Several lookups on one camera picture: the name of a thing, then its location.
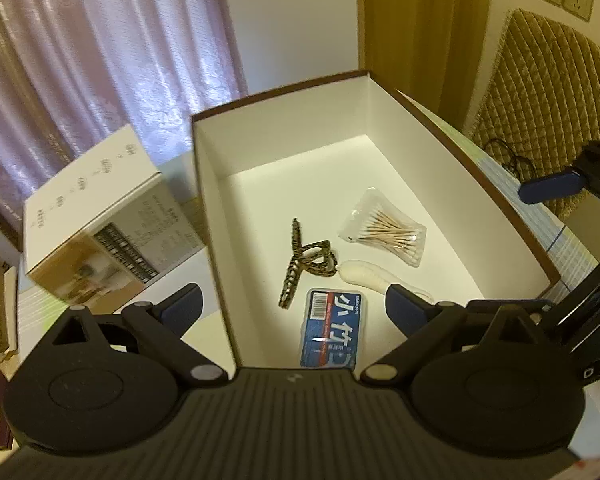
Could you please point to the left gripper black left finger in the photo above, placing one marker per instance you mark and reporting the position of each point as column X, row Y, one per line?
column 158, row 329

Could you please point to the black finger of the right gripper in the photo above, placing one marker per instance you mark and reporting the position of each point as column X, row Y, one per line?
column 563, row 184

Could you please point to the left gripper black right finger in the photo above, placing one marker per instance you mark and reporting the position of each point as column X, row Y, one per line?
column 429, row 327

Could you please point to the cotton swabs plastic bag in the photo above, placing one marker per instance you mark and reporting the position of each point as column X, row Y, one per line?
column 377, row 222

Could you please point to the leopard print hair claw clip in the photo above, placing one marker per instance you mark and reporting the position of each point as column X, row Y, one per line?
column 315, row 258

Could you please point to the blue toothpick plastic box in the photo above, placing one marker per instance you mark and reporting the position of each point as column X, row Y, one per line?
column 332, row 328

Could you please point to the white appliance carton box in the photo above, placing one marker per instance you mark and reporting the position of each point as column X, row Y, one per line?
column 105, row 227

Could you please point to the brown cardboard shoe box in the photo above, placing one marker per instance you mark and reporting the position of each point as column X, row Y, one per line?
column 304, row 187

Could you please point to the wooden door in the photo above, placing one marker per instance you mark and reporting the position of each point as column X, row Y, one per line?
column 428, row 49

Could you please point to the purple sheer curtain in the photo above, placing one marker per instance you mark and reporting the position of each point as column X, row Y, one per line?
column 74, row 71

